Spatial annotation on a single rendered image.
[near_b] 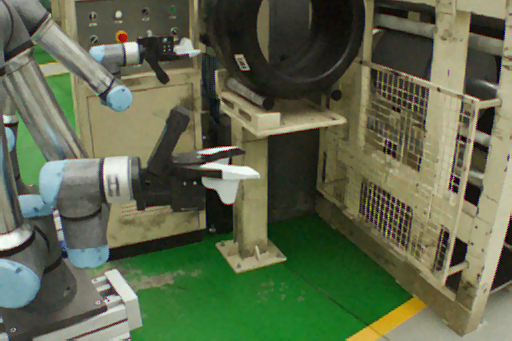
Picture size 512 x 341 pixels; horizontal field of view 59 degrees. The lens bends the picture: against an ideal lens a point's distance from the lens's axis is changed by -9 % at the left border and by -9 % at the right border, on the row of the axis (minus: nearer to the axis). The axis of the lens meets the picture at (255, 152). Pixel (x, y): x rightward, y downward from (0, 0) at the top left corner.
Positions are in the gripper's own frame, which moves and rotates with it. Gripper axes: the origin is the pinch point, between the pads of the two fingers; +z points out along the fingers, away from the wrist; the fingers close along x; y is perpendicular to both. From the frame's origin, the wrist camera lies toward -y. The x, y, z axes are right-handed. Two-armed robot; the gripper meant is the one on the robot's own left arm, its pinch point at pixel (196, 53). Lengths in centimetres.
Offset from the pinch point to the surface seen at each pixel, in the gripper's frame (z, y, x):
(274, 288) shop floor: 32, -108, 2
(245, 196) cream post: 29, -72, 27
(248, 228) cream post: 30, -89, 27
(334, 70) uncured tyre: 47.2, -7.7, -11.8
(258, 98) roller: 19.9, -16.5, -6.1
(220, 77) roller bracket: 17.4, -15.2, 24.0
